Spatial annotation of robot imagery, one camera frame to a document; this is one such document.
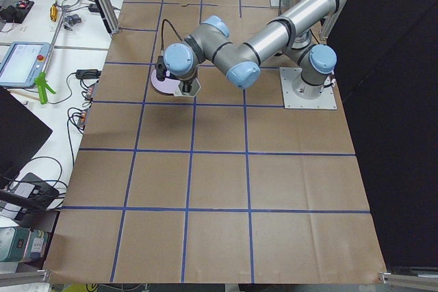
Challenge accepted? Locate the green handled reacher stick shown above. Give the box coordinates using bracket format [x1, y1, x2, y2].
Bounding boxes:
[34, 2, 66, 105]

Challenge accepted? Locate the lilac plate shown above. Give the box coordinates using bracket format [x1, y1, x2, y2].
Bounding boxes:
[151, 70, 180, 95]

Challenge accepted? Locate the black power adapter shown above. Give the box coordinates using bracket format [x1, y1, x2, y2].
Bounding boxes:
[75, 69, 101, 80]

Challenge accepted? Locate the brown paper table cover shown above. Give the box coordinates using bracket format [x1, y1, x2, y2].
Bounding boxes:
[44, 0, 385, 284]

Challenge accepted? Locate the black electronics box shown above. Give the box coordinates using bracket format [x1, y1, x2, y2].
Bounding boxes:
[1, 0, 34, 24]

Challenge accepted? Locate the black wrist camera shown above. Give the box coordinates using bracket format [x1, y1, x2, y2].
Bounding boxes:
[155, 55, 170, 82]

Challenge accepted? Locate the blue teach pendant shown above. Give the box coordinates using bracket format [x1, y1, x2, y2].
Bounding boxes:
[1, 42, 50, 88]

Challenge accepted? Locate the green tin box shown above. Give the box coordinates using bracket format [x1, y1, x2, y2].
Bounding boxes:
[1, 226, 49, 263]

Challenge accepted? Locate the wooden chopstick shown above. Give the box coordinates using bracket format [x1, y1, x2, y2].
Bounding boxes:
[9, 90, 40, 102]

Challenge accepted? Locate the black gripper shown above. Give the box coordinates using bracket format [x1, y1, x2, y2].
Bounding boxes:
[180, 81, 192, 92]

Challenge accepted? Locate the black monitor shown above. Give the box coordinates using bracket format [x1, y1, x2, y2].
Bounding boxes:
[0, 88, 52, 188]

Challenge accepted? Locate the white faceted cup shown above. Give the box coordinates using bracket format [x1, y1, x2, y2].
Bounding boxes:
[173, 78, 201, 97]

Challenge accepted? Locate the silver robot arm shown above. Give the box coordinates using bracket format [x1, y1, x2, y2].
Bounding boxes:
[283, 29, 337, 100]
[164, 0, 347, 89]

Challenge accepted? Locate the yellow tool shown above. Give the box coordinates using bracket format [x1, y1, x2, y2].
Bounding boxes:
[49, 4, 58, 22]

